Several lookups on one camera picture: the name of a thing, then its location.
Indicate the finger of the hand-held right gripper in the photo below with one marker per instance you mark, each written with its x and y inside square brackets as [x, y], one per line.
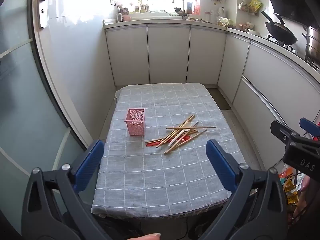
[308, 125]
[282, 132]

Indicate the cream plastic spoon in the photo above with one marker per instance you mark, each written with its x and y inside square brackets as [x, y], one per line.
[178, 136]

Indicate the gas stove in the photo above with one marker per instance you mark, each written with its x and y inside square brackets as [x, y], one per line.
[300, 52]

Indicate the stack of small bowls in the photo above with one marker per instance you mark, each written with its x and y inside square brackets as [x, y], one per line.
[248, 27]

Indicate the orange snack packet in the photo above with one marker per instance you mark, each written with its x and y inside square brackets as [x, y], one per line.
[287, 172]

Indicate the black wok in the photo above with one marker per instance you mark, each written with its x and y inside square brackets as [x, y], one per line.
[280, 31]

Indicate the person's right hand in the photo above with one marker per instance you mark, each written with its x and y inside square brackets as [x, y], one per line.
[305, 183]

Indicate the jar with red lid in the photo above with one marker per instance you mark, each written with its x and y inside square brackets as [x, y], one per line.
[207, 16]

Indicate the red plastic spoon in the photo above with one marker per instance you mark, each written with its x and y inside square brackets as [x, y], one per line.
[160, 143]

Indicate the red dish soap bottle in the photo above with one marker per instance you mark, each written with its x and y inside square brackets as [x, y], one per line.
[197, 8]

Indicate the white cabinet door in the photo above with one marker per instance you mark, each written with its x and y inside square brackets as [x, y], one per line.
[233, 67]
[168, 55]
[128, 55]
[206, 55]

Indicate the yellow snack packet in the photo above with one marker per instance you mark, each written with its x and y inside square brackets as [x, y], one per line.
[290, 192]

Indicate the white drawer front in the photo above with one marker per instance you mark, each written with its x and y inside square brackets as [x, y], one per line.
[275, 75]
[255, 120]

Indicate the dark pouch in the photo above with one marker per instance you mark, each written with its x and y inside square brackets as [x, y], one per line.
[189, 8]

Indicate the pink perforated utensil holder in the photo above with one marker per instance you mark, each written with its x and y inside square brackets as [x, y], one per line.
[136, 123]

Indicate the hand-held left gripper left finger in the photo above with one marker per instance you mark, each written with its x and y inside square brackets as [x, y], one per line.
[90, 160]

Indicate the bunch of wooden chopsticks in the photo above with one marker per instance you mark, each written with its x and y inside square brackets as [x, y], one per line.
[175, 133]

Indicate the person's left hand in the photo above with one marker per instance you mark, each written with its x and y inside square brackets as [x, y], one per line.
[151, 237]

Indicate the napa cabbage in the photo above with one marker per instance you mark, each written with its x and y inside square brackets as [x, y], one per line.
[225, 22]

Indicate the steel pot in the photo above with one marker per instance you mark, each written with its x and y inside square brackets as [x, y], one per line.
[312, 42]

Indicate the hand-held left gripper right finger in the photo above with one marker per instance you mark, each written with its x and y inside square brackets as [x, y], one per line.
[220, 162]

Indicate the row of windowsill bottles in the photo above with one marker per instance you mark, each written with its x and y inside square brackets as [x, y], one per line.
[142, 7]

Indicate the frosted glass door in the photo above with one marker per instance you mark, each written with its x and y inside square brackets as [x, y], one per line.
[20, 92]

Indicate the grey checked tablecloth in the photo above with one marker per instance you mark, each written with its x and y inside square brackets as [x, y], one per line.
[155, 170]

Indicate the curved metal faucet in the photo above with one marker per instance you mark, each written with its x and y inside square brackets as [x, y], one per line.
[181, 3]

